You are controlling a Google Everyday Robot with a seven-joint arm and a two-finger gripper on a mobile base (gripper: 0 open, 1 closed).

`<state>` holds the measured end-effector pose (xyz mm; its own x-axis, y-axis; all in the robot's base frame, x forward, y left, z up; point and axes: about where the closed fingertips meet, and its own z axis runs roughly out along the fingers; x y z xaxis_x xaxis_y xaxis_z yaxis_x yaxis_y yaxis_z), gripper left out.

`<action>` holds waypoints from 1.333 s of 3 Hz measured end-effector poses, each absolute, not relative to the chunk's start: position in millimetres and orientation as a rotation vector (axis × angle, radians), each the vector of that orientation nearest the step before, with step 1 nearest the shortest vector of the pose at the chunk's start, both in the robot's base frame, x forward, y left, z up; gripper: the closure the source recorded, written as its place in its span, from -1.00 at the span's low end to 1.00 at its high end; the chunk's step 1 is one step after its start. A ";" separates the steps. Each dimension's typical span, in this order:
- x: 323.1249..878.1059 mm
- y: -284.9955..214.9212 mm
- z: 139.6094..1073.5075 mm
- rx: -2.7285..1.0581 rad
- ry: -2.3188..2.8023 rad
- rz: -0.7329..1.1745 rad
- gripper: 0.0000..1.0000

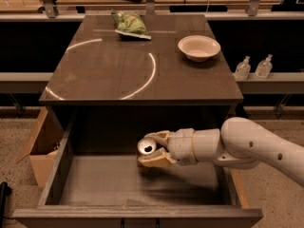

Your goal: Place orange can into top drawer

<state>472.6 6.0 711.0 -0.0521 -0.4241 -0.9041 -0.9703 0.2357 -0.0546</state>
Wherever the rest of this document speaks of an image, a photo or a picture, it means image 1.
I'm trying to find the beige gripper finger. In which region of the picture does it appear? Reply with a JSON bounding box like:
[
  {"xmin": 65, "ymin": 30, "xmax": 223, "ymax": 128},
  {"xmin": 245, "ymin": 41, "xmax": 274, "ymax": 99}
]
[
  {"xmin": 138, "ymin": 147, "xmax": 176, "ymax": 167},
  {"xmin": 144, "ymin": 130, "xmax": 171, "ymax": 147}
]

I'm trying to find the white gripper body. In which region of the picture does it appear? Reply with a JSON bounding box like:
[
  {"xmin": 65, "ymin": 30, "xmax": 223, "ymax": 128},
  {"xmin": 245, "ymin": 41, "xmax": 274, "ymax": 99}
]
[{"xmin": 167, "ymin": 128, "xmax": 196, "ymax": 165}]

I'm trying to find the orange soda can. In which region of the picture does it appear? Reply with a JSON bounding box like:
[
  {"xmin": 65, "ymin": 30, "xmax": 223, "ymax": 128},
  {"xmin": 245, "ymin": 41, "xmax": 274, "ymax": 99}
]
[{"xmin": 137, "ymin": 137, "xmax": 157, "ymax": 172}]

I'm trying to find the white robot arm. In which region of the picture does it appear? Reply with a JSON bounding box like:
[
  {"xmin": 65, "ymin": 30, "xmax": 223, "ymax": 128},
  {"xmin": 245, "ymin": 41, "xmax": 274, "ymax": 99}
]
[{"xmin": 138, "ymin": 117, "xmax": 304, "ymax": 186}]

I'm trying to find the open grey top drawer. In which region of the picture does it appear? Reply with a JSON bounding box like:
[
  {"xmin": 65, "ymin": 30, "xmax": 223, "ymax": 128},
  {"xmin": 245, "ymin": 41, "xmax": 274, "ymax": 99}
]
[{"xmin": 14, "ymin": 106, "xmax": 262, "ymax": 228}]

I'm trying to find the grey cabinet with countertop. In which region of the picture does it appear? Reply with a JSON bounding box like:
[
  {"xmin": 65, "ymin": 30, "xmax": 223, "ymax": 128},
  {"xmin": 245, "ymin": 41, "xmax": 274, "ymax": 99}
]
[{"xmin": 40, "ymin": 14, "xmax": 243, "ymax": 154}]

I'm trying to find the clear sanitizer bottle left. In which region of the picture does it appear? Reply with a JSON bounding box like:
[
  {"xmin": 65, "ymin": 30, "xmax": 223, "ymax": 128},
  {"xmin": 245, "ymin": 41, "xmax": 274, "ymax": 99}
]
[{"xmin": 235, "ymin": 56, "xmax": 251, "ymax": 80}]

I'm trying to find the clear sanitizer bottle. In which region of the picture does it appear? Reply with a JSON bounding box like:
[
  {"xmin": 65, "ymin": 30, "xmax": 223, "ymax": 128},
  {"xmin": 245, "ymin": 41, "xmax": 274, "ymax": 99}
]
[
  {"xmin": 255, "ymin": 54, "xmax": 273, "ymax": 78},
  {"xmin": 235, "ymin": 56, "xmax": 251, "ymax": 80}
]

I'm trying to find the white bowl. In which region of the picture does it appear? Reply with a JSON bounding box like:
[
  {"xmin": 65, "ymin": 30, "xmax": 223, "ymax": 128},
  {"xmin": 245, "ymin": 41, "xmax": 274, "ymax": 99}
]
[{"xmin": 178, "ymin": 35, "xmax": 221, "ymax": 62}]

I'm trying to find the clear sanitizer bottle right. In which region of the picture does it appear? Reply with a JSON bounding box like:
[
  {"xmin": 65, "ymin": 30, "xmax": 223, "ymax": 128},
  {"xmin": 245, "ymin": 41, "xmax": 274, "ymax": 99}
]
[{"xmin": 255, "ymin": 54, "xmax": 273, "ymax": 78}]

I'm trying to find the green chip bag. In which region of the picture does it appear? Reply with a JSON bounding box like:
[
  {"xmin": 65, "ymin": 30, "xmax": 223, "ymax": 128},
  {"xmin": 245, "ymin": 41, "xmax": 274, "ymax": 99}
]
[{"xmin": 111, "ymin": 11, "xmax": 151, "ymax": 40}]

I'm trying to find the cardboard box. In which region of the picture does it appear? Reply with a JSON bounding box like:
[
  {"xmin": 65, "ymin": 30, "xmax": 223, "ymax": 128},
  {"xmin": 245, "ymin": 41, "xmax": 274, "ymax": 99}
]
[{"xmin": 16, "ymin": 107, "xmax": 64, "ymax": 187}]

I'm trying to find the black object on floor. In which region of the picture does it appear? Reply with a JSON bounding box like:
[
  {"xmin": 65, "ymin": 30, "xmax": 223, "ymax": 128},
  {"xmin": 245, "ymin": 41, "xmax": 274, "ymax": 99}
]
[{"xmin": 0, "ymin": 181, "xmax": 11, "ymax": 228}]

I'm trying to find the wooden background desk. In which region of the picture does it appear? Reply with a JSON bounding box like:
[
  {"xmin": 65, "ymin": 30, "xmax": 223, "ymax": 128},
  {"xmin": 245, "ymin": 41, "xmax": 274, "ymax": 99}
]
[{"xmin": 0, "ymin": 0, "xmax": 303, "ymax": 13}]

